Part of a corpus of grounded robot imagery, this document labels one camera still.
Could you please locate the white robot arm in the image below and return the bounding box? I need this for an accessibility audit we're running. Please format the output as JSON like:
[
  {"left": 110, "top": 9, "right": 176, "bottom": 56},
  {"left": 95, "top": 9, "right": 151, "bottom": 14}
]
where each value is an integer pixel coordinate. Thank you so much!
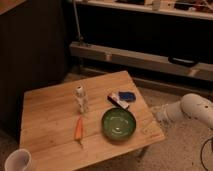
[{"left": 151, "top": 93, "right": 213, "bottom": 130}]

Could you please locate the striped rectangular block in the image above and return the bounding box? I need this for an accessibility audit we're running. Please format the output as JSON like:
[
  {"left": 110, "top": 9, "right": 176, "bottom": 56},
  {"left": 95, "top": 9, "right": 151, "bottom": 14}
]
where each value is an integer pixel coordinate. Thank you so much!
[{"left": 107, "top": 93, "right": 129, "bottom": 109}]

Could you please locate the black handle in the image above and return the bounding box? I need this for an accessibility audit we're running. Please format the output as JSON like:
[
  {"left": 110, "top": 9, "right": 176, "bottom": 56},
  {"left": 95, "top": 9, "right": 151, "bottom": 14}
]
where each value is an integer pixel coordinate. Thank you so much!
[{"left": 168, "top": 57, "right": 198, "bottom": 67}]

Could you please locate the green ceramic bowl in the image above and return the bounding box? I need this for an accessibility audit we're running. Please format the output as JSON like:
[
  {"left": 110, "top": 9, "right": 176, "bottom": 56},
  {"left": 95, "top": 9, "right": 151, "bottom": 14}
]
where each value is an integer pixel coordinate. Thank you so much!
[{"left": 101, "top": 107, "right": 136, "bottom": 141}]

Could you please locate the blue sponge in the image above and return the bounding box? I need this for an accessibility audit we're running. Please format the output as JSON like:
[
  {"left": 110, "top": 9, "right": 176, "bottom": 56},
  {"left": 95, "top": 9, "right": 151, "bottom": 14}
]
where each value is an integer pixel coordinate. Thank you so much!
[{"left": 119, "top": 92, "right": 136, "bottom": 102}]

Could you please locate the wooden table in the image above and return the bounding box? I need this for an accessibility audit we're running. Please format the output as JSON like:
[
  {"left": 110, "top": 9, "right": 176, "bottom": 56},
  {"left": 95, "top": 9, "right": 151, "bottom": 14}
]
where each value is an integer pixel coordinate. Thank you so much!
[{"left": 20, "top": 71, "right": 165, "bottom": 171}]

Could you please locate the black cable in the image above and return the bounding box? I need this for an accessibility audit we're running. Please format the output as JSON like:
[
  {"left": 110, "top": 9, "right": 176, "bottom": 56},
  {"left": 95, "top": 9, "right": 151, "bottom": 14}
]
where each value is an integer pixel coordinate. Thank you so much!
[{"left": 199, "top": 137, "right": 213, "bottom": 171}]

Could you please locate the grey metal beam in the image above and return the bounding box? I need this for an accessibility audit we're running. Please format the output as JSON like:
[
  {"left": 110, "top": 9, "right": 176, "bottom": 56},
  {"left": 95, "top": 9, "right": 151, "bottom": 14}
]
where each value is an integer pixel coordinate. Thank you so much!
[{"left": 69, "top": 42, "right": 213, "bottom": 82}]

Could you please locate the orange carrot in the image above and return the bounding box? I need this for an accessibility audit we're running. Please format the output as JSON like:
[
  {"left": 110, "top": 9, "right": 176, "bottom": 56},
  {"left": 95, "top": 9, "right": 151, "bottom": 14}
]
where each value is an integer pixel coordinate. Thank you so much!
[{"left": 74, "top": 117, "right": 83, "bottom": 144}]

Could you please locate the white figurine bottle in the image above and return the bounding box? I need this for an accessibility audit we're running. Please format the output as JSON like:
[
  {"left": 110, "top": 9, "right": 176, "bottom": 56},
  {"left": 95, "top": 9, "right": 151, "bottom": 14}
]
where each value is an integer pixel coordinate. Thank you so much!
[{"left": 75, "top": 86, "right": 89, "bottom": 114}]

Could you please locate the vertical metal pole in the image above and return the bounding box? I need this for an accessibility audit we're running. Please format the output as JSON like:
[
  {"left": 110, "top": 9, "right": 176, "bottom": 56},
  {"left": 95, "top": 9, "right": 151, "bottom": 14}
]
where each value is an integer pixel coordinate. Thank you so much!
[{"left": 72, "top": 0, "right": 83, "bottom": 45}]

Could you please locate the white cup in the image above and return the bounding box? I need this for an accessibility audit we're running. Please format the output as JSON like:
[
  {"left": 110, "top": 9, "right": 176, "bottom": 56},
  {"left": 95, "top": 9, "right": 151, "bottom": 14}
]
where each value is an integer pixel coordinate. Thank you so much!
[{"left": 4, "top": 149, "right": 34, "bottom": 171}]

